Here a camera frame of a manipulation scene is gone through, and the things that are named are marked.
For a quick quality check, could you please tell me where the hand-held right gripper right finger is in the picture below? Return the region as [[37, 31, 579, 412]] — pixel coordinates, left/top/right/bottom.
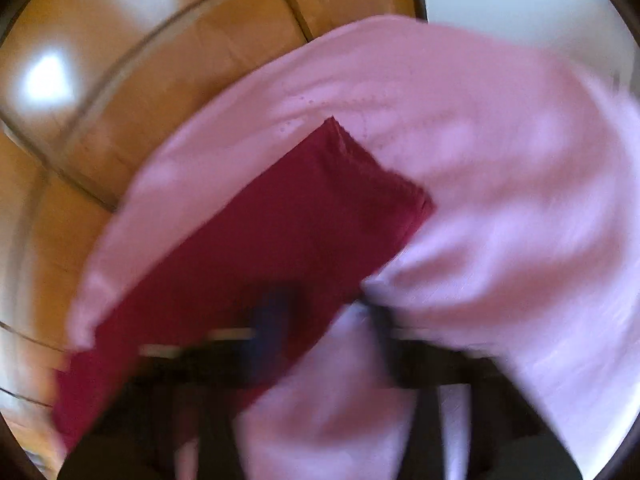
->
[[367, 302, 583, 480]]

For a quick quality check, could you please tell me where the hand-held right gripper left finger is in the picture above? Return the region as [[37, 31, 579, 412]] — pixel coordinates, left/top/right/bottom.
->
[[59, 284, 304, 480]]

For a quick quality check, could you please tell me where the dark red cloth garment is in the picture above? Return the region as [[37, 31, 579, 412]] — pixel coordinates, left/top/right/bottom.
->
[[51, 116, 435, 453]]

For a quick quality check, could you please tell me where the pink bedsheet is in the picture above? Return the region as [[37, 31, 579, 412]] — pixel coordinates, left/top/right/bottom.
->
[[67, 14, 640, 480]]

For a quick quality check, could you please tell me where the wooden wardrobe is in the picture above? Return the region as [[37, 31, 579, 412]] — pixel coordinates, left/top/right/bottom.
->
[[0, 0, 427, 466]]

